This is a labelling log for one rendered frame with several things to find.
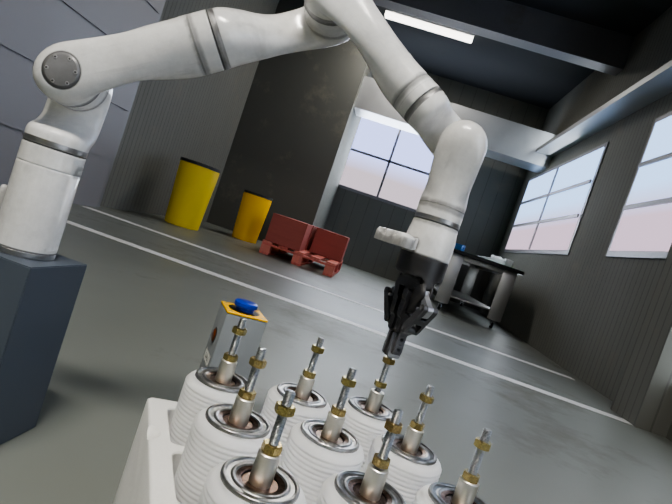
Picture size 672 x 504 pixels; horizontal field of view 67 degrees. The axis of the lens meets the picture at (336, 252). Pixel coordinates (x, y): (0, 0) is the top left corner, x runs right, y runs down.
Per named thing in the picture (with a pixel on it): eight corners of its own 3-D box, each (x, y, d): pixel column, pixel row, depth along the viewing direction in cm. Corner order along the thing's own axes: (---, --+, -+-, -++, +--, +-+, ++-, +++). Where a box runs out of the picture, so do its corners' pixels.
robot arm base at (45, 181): (-26, 242, 76) (7, 133, 75) (18, 242, 85) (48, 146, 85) (28, 262, 75) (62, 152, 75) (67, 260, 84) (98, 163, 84)
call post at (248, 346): (166, 492, 82) (226, 312, 81) (164, 468, 89) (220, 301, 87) (208, 496, 85) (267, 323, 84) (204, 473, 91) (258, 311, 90)
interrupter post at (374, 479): (379, 496, 52) (390, 466, 52) (379, 507, 50) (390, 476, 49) (358, 487, 52) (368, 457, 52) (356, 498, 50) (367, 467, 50)
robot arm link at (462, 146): (459, 228, 70) (457, 232, 79) (496, 123, 70) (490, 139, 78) (411, 213, 72) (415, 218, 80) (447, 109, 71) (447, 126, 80)
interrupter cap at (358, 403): (387, 407, 82) (388, 403, 82) (400, 428, 74) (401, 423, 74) (343, 395, 80) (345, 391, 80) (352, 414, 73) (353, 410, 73)
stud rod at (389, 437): (372, 481, 50) (396, 411, 50) (368, 476, 51) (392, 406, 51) (380, 483, 51) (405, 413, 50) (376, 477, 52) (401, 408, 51)
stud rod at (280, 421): (258, 464, 47) (284, 388, 46) (268, 465, 47) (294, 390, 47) (260, 470, 46) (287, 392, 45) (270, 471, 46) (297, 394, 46)
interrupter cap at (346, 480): (403, 493, 54) (405, 487, 54) (404, 532, 47) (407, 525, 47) (337, 467, 55) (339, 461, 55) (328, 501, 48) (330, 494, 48)
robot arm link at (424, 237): (370, 237, 78) (383, 199, 77) (428, 258, 82) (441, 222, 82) (397, 246, 69) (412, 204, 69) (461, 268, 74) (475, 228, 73)
